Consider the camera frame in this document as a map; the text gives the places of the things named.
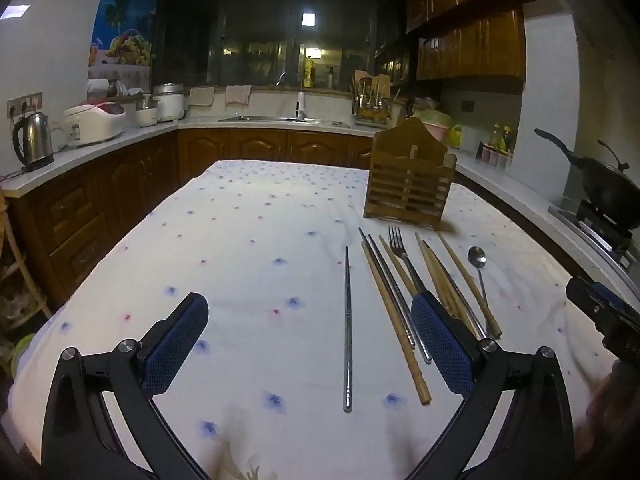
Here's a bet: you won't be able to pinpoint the long wooden chopstick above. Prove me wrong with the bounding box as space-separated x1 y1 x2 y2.
361 243 432 405

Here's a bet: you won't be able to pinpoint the silver spoon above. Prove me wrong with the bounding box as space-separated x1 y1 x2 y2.
468 246 494 335

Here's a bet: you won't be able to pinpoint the wooden chopstick bundle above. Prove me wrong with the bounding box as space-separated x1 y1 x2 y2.
421 240 484 339
414 233 476 336

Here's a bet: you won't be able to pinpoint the lone metal chopstick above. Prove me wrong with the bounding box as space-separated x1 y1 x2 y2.
343 248 352 413

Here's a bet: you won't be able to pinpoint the silver fork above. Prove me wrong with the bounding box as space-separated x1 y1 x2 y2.
388 226 426 294

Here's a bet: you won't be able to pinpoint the kitchen faucet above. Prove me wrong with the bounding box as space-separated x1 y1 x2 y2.
276 70 307 120

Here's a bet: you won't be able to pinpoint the dark kitchen window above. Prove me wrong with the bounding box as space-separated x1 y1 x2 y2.
152 0 399 92

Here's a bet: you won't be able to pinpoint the person's right hand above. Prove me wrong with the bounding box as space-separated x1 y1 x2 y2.
575 360 639 460

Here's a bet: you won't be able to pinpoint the gas stove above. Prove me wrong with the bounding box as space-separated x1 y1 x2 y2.
549 200 639 287

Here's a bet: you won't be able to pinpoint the black wok pan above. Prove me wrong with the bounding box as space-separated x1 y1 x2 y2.
534 128 639 231

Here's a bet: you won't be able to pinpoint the condiment jar rack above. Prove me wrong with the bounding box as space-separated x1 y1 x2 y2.
475 124 516 169

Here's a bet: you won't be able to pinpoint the lower wooden cabinets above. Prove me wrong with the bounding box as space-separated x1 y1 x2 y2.
0 127 591 311

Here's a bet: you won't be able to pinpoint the wooden cabinets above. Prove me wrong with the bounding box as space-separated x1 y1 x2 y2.
375 0 536 94
0 127 591 311

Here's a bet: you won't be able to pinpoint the white dotted tablecloth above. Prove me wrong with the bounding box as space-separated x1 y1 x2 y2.
6 159 618 480

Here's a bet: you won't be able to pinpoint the yellow green pitcher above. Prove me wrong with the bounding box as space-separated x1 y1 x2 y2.
446 125 463 148

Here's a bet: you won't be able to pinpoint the wooden utensil holder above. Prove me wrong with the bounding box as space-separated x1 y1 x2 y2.
363 118 457 229

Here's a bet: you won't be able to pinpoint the pink green basin stack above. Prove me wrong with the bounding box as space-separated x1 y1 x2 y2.
413 108 454 142

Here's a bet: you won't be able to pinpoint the steel electric kettle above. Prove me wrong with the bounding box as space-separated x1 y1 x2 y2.
13 112 53 172

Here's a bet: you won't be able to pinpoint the white red rice cooker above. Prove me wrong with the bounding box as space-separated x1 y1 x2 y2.
62 101 126 148

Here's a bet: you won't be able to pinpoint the dish drying rack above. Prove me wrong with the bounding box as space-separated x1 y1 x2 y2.
350 70 392 127

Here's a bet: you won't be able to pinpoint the small white jar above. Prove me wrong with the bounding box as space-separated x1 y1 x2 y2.
134 94 158 128

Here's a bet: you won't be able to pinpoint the upper wooden cabinets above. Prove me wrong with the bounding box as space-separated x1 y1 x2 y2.
375 0 536 94

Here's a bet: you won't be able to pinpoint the white pot with lid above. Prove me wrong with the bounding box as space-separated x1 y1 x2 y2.
152 82 186 122

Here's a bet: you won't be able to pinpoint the steel sink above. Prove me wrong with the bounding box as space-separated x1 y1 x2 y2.
218 115 321 124

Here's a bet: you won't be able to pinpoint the left hanging dishcloth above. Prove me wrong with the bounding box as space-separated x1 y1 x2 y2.
189 87 216 107

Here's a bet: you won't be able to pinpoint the hanging dishcloth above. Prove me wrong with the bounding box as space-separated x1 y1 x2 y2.
189 87 216 107
224 84 252 107

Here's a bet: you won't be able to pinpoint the right hanging dishcloth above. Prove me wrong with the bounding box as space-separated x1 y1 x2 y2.
224 84 252 107

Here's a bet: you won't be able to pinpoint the yellow oil bottle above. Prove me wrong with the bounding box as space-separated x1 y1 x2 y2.
303 58 316 88

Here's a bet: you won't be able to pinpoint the fruit beach poster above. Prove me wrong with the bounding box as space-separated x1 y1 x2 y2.
88 0 158 92

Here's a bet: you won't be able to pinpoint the wall power outlet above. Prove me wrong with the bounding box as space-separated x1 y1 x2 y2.
6 92 42 118

